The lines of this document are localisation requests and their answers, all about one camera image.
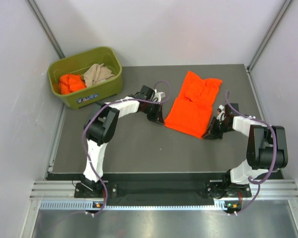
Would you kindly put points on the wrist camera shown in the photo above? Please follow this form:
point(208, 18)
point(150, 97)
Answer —
point(149, 94)
point(225, 111)

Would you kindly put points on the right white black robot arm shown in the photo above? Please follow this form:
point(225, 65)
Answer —
point(266, 148)

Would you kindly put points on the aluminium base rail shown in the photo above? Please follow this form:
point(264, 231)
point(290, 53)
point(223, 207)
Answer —
point(60, 195)

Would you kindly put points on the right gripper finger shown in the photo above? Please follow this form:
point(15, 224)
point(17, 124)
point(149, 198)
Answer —
point(213, 137)
point(210, 129)

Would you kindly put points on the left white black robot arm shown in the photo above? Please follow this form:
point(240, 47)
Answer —
point(101, 126)

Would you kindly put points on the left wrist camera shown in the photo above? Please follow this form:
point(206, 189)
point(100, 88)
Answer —
point(149, 94)

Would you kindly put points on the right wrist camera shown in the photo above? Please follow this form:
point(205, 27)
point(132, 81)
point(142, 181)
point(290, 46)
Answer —
point(225, 111)

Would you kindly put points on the orange t-shirt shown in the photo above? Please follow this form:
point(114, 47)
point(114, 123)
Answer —
point(193, 107)

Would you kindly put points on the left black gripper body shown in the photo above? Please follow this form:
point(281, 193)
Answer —
point(152, 110)

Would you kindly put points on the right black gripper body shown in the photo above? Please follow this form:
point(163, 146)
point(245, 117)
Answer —
point(219, 127)

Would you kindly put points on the black centre mounting plate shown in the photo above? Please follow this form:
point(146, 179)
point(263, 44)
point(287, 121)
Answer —
point(158, 193)

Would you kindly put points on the beige shirt in bin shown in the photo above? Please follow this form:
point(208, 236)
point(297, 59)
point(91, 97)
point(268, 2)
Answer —
point(97, 73)

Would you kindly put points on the olive green plastic bin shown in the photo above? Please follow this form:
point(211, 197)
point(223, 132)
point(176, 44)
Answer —
point(79, 64)

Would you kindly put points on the orange shirt in bin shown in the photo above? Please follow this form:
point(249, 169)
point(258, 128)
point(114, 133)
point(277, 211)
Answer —
point(70, 83)

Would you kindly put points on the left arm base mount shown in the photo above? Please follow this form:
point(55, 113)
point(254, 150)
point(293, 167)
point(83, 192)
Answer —
point(86, 188)

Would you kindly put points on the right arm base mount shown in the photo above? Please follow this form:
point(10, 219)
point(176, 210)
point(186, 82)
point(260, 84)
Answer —
point(225, 188)

